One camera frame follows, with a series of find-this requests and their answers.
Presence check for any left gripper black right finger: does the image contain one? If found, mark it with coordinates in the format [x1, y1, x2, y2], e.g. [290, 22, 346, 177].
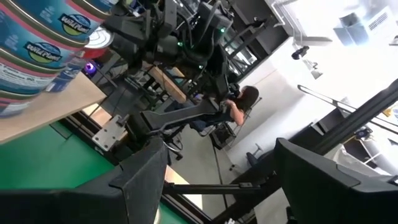
[273, 138, 398, 224]

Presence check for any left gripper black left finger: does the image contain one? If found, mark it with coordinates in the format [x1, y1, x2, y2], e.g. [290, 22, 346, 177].
[0, 138, 170, 224]

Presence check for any black table frame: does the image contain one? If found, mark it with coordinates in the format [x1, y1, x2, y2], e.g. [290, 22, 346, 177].
[58, 79, 398, 224]

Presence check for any blue red Wild Planet can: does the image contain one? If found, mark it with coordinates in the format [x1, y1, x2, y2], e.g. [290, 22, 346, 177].
[71, 0, 121, 16]
[0, 49, 62, 96]
[0, 0, 108, 47]
[0, 4, 91, 75]
[0, 90, 41, 119]

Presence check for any green table mat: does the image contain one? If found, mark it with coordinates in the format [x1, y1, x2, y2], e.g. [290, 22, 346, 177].
[0, 122, 189, 224]

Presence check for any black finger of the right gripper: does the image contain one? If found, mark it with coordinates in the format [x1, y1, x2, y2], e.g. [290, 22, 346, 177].
[104, 14, 150, 41]
[110, 40, 141, 68]

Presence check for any black storage rack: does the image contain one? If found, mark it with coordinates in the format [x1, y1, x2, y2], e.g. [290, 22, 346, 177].
[217, 0, 290, 84]

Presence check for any person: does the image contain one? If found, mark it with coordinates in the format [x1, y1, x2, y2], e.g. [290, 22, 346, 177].
[188, 85, 261, 134]

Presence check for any wooden shelf board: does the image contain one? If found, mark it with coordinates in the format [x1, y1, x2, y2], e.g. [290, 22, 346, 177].
[0, 72, 107, 146]

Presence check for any red labelled fish can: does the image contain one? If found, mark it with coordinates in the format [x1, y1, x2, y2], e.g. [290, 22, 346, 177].
[81, 26, 115, 60]

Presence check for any black office chair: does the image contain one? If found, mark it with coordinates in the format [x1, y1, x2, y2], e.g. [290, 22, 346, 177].
[198, 96, 264, 151]

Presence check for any dark blue tuna can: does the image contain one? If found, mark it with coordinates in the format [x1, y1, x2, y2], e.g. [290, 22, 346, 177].
[45, 73, 75, 93]
[60, 55, 91, 78]

